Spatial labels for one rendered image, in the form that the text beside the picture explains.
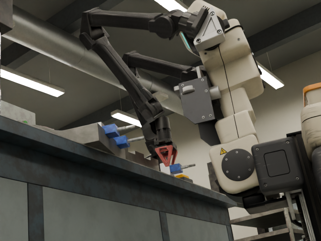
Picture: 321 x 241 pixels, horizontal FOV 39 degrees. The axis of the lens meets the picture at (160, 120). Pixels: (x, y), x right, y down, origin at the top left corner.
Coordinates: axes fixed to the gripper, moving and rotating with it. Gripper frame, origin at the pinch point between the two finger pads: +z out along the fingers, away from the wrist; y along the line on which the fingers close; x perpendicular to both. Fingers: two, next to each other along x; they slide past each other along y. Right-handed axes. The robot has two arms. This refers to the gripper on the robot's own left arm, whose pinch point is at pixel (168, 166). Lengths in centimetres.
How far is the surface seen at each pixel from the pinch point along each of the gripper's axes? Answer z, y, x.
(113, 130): -0.7, 45.3, -4.3
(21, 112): -59, -37, -86
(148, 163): -1.5, 4.2, -6.6
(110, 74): -270, -387, -158
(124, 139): -1.4, 34.5, -4.8
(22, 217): 25, 69, -20
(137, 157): -2.5, 11.5, -8.3
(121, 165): 6.7, 34.6, -6.8
